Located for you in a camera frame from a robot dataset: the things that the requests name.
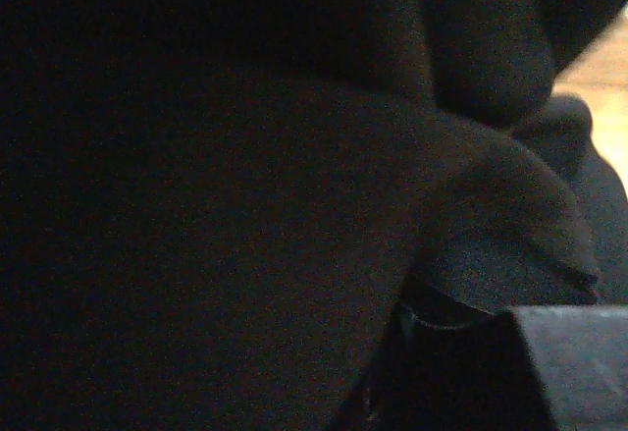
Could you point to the black shirt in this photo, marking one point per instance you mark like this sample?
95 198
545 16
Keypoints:
209 207

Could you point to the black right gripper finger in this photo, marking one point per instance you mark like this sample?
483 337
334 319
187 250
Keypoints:
443 365

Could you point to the wooden clothes rack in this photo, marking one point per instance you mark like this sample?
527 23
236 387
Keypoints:
599 76

